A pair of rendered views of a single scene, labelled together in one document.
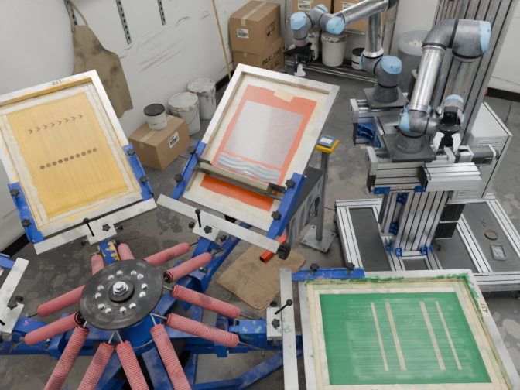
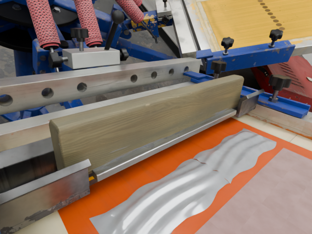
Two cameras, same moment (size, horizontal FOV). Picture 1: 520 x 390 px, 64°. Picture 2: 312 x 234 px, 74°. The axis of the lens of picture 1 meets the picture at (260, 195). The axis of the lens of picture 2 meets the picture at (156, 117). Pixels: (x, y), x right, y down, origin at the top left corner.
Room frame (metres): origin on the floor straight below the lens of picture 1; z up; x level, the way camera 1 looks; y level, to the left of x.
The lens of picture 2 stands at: (1.47, -0.14, 1.49)
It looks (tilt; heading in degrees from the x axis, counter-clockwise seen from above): 46 degrees down; 84
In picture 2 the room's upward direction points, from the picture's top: 36 degrees clockwise
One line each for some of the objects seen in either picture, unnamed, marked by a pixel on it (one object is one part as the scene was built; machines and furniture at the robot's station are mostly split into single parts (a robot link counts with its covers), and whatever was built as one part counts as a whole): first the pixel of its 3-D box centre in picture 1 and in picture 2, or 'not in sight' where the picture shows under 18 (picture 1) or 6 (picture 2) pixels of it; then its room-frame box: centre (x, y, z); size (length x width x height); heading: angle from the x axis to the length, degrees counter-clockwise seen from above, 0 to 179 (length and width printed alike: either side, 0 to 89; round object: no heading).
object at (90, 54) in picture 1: (94, 66); not in sight; (3.28, 1.30, 1.06); 0.53 x 0.07 x 1.05; 147
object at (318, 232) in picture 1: (322, 195); not in sight; (2.17, -0.45, 0.48); 0.22 x 0.22 x 0.96; 57
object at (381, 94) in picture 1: (386, 89); not in sight; (2.19, -0.79, 1.31); 0.15 x 0.15 x 0.10
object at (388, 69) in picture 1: (388, 70); not in sight; (2.19, -0.79, 1.42); 0.13 x 0.12 x 0.14; 29
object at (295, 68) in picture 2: not in sight; (291, 77); (2.14, 1.17, 1.06); 0.61 x 0.46 x 0.12; 27
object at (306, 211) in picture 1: (299, 213); not in sight; (1.71, -0.23, 0.79); 0.46 x 0.09 x 0.33; 147
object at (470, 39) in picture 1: (456, 83); not in sight; (1.64, -0.90, 1.63); 0.15 x 0.12 x 0.55; 64
